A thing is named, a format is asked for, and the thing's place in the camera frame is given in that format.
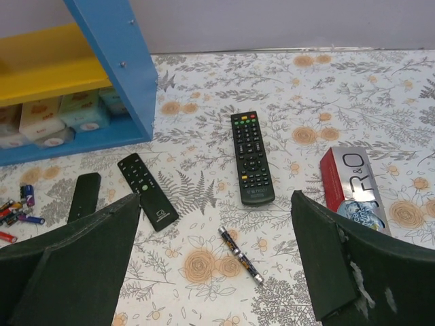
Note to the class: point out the pile of small batteries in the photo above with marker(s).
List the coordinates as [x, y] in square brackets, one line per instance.
[22, 210]

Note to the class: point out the red toothpaste box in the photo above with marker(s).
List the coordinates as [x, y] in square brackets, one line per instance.
[350, 187]

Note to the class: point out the blue pink yellow shelf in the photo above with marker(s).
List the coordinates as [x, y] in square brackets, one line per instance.
[103, 47]

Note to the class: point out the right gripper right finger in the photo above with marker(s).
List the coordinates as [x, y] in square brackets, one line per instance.
[358, 276]

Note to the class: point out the slim black remote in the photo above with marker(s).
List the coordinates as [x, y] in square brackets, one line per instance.
[153, 201]

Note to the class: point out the red battery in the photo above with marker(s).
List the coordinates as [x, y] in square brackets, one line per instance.
[8, 237]

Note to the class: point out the black orange battery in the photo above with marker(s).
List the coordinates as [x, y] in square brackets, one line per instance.
[229, 241]
[250, 268]

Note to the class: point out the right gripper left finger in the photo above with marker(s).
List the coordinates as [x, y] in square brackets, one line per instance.
[71, 275]

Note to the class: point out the short black remote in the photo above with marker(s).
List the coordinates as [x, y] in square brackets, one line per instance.
[85, 196]

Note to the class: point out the white soap boxes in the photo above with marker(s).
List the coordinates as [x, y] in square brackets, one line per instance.
[51, 122]

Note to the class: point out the large black remote control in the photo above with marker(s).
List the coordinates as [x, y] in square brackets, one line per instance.
[253, 172]

